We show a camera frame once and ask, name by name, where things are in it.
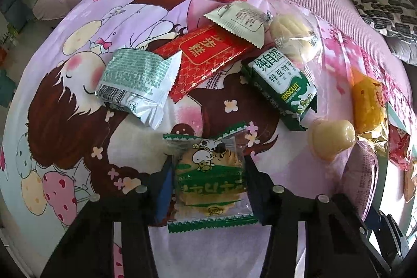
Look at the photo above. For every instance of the clear packet with pale bun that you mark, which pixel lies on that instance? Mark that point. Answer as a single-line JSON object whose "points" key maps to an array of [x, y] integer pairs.
{"points": [[290, 30]]}

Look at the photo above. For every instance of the silver green-print snack packet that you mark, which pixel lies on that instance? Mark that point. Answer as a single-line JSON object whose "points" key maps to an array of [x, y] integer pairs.
{"points": [[133, 79]]}

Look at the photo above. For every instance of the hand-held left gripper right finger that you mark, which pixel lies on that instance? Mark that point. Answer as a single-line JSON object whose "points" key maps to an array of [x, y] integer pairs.
{"points": [[257, 196]]}

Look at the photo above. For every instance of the orange yellow snack packet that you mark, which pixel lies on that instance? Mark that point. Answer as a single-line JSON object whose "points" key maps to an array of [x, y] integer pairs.
{"points": [[368, 102]]}

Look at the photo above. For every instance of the black white patterned pillow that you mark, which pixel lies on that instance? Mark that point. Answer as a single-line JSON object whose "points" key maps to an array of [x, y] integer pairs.
{"points": [[381, 7]]}

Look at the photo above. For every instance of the pink translucent snack packet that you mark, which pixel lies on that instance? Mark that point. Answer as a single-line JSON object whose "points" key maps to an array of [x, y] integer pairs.
{"points": [[358, 173]]}

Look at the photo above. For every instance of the green white biscuit packet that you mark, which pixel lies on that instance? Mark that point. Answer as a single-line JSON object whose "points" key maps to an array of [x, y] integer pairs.
{"points": [[280, 86]]}

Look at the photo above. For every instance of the pink printed blanket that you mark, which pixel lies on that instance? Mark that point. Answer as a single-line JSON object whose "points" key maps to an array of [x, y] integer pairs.
{"points": [[49, 121]]}

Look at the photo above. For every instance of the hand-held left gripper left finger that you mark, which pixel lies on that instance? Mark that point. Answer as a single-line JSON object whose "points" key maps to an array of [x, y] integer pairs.
{"points": [[164, 193]]}

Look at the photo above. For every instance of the cream green-print snack packet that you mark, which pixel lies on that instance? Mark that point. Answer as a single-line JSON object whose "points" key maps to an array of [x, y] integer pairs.
{"points": [[241, 17]]}

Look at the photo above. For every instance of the light teal storage box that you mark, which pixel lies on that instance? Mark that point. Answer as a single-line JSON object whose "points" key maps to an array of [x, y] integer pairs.
{"points": [[392, 115]]}

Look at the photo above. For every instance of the red gold-patterned snack packet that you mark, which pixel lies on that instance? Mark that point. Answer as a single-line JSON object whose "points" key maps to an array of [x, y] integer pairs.
{"points": [[202, 50]]}

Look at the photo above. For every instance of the green cow-print cookie packet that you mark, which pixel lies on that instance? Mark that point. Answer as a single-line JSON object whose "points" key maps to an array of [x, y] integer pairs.
{"points": [[208, 180]]}

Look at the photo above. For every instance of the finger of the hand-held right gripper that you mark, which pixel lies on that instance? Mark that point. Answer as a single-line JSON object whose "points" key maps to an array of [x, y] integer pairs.
{"points": [[395, 239]]}

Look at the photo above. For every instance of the grey pillow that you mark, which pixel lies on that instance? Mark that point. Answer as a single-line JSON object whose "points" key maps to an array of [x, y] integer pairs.
{"points": [[404, 48]]}

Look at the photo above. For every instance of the grey storage box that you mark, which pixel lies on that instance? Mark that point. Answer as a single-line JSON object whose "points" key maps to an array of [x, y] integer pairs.
{"points": [[16, 12]]}

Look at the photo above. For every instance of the pale jelly cup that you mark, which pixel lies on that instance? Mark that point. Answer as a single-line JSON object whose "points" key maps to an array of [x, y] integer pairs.
{"points": [[332, 136]]}

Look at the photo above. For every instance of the red pink snack packet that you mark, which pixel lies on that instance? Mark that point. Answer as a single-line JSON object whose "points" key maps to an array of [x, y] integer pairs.
{"points": [[399, 143]]}

